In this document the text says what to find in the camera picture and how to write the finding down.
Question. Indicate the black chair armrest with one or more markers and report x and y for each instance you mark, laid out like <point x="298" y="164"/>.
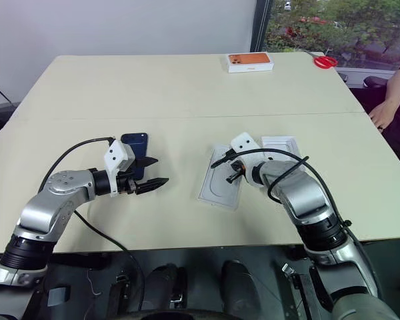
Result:
<point x="343" y="77"/>
<point x="376" y="81"/>

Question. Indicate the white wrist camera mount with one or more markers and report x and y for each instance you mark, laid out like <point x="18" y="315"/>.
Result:
<point x="115" y="156"/>
<point x="243" y="143"/>

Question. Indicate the white phone box tray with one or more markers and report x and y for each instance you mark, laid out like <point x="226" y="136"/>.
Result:
<point x="280" y="143"/>

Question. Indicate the dark rounded shape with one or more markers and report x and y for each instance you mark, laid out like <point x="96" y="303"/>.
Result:
<point x="237" y="286"/>
<point x="165" y="286"/>

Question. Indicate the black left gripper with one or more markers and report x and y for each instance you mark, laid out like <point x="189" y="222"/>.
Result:
<point x="125" y="184"/>

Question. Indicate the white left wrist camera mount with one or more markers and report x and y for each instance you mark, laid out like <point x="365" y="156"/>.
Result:
<point x="115" y="156"/>

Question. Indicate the grey tape patch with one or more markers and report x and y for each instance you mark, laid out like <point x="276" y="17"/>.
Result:
<point x="58" y="295"/>

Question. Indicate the small metal clamp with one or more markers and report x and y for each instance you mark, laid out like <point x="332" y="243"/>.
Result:
<point x="288" y="269"/>

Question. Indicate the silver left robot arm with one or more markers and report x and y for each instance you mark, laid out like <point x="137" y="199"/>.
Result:
<point x="46" y="213"/>

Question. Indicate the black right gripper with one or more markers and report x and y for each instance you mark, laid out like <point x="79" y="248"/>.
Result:
<point x="237" y="167"/>

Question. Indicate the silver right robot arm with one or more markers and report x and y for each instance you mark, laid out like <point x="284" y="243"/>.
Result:
<point x="300" y="193"/>

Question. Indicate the orange printed phone box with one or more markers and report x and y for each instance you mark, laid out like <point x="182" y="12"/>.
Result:
<point x="250" y="61"/>

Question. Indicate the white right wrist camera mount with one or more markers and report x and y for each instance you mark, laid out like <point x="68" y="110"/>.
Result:
<point x="243" y="143"/>

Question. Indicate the dark window frame post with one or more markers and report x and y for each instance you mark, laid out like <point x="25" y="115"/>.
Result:
<point x="260" y="26"/>

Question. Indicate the dark blue smartphone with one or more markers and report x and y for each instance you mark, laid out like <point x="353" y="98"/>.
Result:
<point x="138" y="146"/>

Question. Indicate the bystander's bare hand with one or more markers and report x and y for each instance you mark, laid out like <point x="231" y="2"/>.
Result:
<point x="383" y="113"/>

